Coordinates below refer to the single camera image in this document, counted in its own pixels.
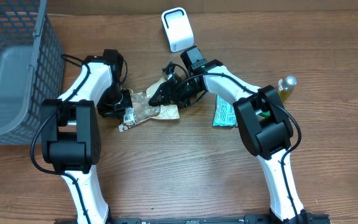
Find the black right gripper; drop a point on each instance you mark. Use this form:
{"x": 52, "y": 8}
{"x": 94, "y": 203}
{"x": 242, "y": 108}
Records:
{"x": 173, "y": 92}

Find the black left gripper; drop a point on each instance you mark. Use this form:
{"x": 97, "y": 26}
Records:
{"x": 106, "y": 110}

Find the brown snack bag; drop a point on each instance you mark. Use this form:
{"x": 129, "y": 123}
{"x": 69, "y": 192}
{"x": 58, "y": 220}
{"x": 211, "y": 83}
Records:
{"x": 141, "y": 110}

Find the teal tissue pack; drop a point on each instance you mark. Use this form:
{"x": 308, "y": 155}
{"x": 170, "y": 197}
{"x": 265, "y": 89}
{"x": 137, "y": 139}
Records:
{"x": 224, "y": 114}

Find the yellow oil bottle silver cap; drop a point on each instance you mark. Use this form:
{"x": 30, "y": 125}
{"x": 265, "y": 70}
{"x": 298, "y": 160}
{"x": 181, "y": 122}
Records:
{"x": 286, "y": 86}

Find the green lid white jar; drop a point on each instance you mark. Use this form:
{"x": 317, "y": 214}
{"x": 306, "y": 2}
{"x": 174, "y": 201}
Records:
{"x": 264, "y": 114}

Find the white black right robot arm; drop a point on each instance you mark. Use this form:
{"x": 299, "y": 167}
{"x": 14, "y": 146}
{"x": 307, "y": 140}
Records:
{"x": 265, "y": 126}

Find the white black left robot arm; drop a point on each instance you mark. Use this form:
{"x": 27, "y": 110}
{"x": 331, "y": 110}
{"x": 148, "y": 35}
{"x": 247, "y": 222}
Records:
{"x": 69, "y": 130}

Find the white barcode scanner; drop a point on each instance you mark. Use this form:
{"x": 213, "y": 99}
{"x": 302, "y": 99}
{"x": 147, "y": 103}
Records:
{"x": 177, "y": 27}

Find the dark grey mesh basket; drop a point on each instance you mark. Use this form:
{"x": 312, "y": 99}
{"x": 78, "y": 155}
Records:
{"x": 31, "y": 68}

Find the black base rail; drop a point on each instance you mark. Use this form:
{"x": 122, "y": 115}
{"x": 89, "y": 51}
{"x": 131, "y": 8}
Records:
{"x": 191, "y": 220}

